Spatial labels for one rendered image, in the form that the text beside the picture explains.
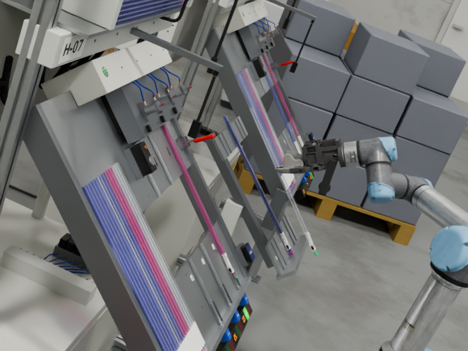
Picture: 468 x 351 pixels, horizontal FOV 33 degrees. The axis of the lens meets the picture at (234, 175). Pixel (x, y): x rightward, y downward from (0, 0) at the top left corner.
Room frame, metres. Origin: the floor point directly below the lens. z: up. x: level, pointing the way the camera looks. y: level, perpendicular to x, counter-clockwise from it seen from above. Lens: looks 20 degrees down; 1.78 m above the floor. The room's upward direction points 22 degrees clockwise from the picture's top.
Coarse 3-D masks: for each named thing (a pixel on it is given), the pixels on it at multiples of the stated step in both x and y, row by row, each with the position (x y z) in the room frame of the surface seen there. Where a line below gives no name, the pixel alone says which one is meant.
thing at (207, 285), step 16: (208, 240) 2.01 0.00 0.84; (224, 240) 2.12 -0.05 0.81; (192, 256) 1.87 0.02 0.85; (208, 256) 1.95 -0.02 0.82; (192, 272) 1.82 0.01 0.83; (208, 272) 1.91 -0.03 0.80; (224, 272) 2.01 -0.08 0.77; (240, 272) 2.12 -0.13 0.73; (192, 288) 1.78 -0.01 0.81; (208, 288) 1.86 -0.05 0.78; (224, 288) 1.95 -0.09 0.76; (192, 304) 1.74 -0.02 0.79; (208, 304) 1.82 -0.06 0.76; (224, 304) 1.91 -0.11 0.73; (208, 320) 1.77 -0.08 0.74; (208, 336) 1.73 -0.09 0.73
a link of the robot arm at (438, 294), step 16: (432, 240) 1.90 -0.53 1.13; (448, 240) 1.87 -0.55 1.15; (464, 240) 1.84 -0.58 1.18; (432, 256) 1.88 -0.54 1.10; (448, 256) 1.84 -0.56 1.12; (464, 256) 1.82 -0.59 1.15; (432, 272) 1.88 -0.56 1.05; (448, 272) 1.85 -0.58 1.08; (464, 272) 1.84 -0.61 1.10; (432, 288) 1.87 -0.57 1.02; (448, 288) 1.86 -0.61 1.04; (464, 288) 1.85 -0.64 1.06; (416, 304) 1.89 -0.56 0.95; (432, 304) 1.86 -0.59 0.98; (448, 304) 1.87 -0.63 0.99; (416, 320) 1.87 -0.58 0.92; (432, 320) 1.86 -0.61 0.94; (400, 336) 1.89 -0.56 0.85; (416, 336) 1.87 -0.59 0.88
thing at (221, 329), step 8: (248, 280) 2.09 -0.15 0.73; (240, 288) 2.04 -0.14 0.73; (240, 296) 1.98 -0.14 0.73; (232, 304) 1.93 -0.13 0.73; (232, 312) 1.88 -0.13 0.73; (224, 320) 1.83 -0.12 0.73; (224, 328) 1.79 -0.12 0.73; (216, 336) 1.74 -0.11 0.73; (208, 344) 1.71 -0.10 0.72; (216, 344) 1.70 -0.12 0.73
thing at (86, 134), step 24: (72, 96) 1.69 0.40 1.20; (72, 120) 1.63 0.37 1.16; (96, 120) 1.74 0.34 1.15; (72, 144) 1.58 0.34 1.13; (96, 144) 1.68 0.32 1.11; (120, 144) 1.79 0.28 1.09; (168, 144) 2.06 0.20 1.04; (72, 168) 1.53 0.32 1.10; (96, 168) 1.62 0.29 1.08; (168, 168) 1.99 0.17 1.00; (144, 192) 1.79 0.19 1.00
